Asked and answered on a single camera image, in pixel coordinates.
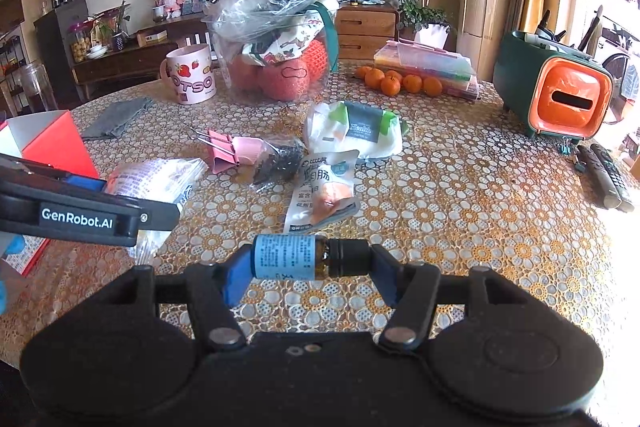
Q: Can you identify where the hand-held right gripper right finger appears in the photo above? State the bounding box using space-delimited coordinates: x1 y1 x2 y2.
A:
369 244 506 353

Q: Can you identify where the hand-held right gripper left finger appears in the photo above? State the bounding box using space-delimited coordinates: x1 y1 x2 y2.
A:
117 244 253 353

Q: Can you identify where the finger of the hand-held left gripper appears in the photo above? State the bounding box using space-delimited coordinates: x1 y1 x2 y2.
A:
0 153 108 196
0 182 182 249

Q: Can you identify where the red cardboard box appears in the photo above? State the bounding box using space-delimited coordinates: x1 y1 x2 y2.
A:
0 109 101 278

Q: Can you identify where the small brown bottle blue label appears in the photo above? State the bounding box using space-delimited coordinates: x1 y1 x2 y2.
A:
251 233 372 282

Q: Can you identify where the purple print plastic packet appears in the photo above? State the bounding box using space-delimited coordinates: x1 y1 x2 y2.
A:
104 157 208 265

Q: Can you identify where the white sausage snack packet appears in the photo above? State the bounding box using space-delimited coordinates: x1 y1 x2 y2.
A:
283 150 362 235

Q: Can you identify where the clear bag of black bits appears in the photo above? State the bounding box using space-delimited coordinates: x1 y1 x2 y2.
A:
250 136 307 186

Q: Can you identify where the floral tablecloth desktop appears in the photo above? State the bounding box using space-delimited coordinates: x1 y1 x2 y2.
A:
0 59 640 408

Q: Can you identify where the person's left hand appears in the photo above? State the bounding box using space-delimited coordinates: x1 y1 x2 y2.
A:
0 233 26 314

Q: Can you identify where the grey cloth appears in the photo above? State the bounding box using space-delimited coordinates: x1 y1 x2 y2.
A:
80 97 156 140

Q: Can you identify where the tall glass bottle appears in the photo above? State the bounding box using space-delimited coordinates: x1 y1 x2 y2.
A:
15 61 59 112

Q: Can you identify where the wooden television console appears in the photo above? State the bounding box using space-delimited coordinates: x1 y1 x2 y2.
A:
71 14 216 102

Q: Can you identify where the pink binder clip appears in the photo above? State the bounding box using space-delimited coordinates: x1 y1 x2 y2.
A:
190 127 273 174

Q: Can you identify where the pink lid snack jar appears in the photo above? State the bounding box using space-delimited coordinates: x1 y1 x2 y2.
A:
68 21 96 64

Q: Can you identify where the black cabinet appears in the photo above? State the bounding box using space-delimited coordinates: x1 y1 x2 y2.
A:
33 1 91 94

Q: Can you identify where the small plant in dark pot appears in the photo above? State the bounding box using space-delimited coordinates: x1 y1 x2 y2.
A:
92 0 132 52

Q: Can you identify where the wet wipes packet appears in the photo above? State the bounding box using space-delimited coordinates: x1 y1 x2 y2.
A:
305 99 408 160

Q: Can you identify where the pink strawberry mug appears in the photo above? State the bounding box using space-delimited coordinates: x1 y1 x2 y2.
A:
160 43 217 106

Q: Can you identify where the tan box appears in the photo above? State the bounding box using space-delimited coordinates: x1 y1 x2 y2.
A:
136 28 169 48

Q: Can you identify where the pile of oranges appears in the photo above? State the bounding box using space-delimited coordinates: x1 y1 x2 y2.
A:
355 64 445 98

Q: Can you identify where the small key bunch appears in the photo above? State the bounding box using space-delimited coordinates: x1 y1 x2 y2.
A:
559 136 590 174

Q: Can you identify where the grey remote control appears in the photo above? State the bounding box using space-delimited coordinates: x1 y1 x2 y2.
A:
575 144 623 209
590 142 637 212

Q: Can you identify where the wooden drawer cabinet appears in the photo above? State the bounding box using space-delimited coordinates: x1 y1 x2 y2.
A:
334 3 401 61

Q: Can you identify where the large clear plastic bag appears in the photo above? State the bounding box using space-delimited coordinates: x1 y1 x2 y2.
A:
202 0 358 102

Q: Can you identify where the green orange tissue box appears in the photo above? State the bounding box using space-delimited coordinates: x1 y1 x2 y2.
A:
492 29 615 142

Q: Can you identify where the white washing machine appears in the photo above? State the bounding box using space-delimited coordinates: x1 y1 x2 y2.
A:
597 14 640 108

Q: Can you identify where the wooden wall shelving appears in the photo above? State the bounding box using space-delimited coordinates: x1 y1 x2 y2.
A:
0 0 31 118

